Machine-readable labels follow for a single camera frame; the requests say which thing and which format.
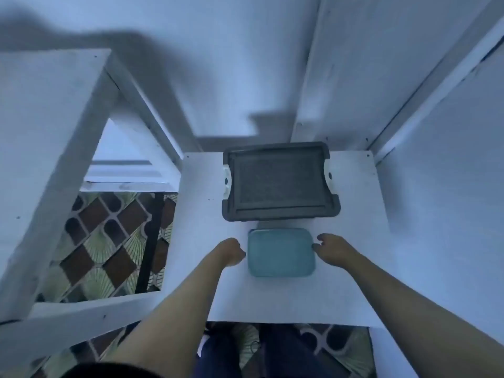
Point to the dark brown storage box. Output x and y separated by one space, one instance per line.
227 183

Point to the person's left forearm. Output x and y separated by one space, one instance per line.
173 326

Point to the person's left hand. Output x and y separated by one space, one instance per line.
230 253

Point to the teal container lid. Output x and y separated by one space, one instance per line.
281 252

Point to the person's right forearm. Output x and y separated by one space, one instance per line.
425 319

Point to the grey storage box lid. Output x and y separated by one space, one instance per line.
279 183

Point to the person's dark trousers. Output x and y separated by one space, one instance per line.
260 354

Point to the person's right hand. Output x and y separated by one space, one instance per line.
338 251

